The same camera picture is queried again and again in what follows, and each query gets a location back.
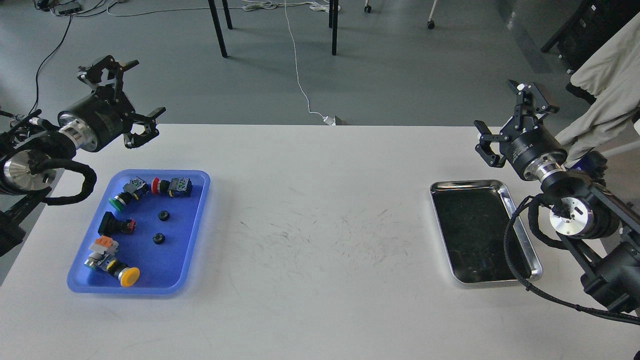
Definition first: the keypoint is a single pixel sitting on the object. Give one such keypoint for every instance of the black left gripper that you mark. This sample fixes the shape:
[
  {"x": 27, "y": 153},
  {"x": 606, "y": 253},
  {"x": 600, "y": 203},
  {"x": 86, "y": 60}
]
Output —
[{"x": 92, "y": 123}]

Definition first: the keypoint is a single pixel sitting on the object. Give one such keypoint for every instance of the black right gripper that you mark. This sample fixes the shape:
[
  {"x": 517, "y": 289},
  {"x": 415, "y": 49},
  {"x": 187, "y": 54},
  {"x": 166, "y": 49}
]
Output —
[{"x": 535, "y": 154}]

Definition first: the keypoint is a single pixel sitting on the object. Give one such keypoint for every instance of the small black gear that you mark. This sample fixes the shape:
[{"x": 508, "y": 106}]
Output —
[
  {"x": 163, "y": 215},
  {"x": 158, "y": 238}
]

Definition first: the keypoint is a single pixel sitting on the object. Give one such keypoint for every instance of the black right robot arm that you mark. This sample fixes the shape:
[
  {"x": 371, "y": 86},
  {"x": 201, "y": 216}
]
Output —
[{"x": 574, "y": 212}]

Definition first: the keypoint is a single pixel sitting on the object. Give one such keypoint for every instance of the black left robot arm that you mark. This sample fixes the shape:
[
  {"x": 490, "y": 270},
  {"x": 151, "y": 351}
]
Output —
[{"x": 33, "y": 149}]

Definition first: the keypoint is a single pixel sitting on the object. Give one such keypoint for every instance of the silver metal tray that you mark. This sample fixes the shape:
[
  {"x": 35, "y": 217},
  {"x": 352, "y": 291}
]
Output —
[{"x": 473, "y": 217}]

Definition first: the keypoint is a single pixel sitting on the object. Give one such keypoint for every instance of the blue plastic tray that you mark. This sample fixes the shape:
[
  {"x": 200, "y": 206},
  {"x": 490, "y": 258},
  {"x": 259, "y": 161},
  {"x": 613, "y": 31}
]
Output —
[{"x": 164, "y": 267}]

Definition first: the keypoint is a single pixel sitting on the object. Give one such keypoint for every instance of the beige cloth cover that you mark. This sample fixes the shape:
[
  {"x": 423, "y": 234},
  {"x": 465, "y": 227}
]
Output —
[{"x": 612, "y": 76}]

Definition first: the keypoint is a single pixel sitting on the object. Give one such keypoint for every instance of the black table leg left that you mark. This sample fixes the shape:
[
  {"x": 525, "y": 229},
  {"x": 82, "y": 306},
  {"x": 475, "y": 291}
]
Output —
[{"x": 226, "y": 10}]

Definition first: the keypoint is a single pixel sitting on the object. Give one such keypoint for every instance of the black table leg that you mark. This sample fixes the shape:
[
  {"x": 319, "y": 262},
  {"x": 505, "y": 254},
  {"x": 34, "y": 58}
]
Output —
[
  {"x": 333, "y": 25},
  {"x": 226, "y": 10}
]

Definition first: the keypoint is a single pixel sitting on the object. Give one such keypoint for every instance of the white power adapter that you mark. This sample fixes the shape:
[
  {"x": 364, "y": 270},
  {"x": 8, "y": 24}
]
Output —
[{"x": 333, "y": 121}]

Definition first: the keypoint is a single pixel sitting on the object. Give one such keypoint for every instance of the black table leg right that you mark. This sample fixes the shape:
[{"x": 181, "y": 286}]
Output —
[{"x": 333, "y": 25}]

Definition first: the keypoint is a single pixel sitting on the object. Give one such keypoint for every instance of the green push button switch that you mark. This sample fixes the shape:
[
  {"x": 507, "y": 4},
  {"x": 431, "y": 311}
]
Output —
[{"x": 135, "y": 189}]

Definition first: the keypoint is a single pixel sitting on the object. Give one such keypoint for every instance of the red push button switch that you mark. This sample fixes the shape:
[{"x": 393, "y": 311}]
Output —
[{"x": 177, "y": 187}]

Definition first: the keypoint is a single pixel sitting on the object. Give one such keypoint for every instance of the black push button switch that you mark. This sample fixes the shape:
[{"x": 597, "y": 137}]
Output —
[{"x": 111, "y": 225}]

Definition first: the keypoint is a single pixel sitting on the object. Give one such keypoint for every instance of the yellow push button switch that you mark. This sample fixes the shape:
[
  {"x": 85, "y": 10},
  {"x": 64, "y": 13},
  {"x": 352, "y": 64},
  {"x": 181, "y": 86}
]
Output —
[{"x": 102, "y": 256}]

